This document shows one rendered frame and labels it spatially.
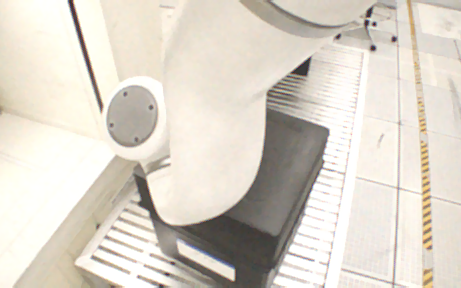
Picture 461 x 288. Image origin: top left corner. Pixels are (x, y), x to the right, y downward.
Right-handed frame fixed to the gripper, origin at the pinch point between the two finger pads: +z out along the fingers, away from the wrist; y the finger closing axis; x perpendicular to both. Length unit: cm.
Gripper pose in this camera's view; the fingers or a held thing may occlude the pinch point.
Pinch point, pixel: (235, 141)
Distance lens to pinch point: 62.8
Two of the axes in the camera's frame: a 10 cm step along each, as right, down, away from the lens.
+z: 3.3, 0.7, 9.4
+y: -8.8, -3.3, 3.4
